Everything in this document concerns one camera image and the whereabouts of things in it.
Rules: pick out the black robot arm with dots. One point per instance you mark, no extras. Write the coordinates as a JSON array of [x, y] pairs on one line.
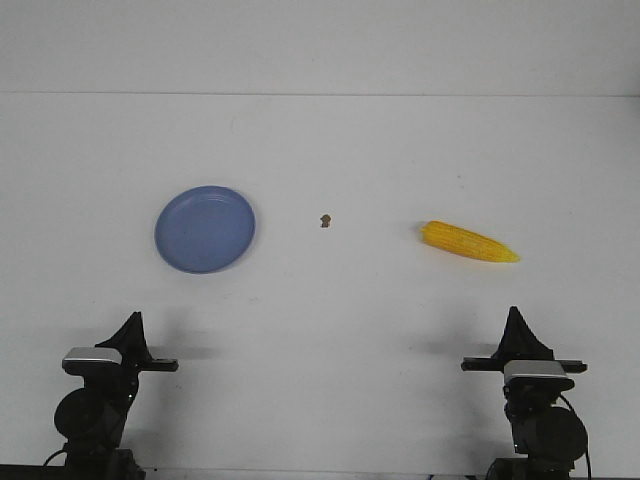
[[548, 436], [92, 418]]

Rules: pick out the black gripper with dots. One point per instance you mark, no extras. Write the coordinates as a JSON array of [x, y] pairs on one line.
[[136, 358], [518, 335]]

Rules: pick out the yellow corn cob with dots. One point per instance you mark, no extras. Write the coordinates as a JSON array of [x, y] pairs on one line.
[[466, 243]]

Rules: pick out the blue round plate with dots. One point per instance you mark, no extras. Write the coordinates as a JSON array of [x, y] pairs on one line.
[[204, 229]]

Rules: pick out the small brown table mark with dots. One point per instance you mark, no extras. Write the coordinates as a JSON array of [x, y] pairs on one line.
[[325, 221]]

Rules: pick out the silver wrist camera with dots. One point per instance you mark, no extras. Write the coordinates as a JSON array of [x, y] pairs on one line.
[[547, 375], [92, 361]]

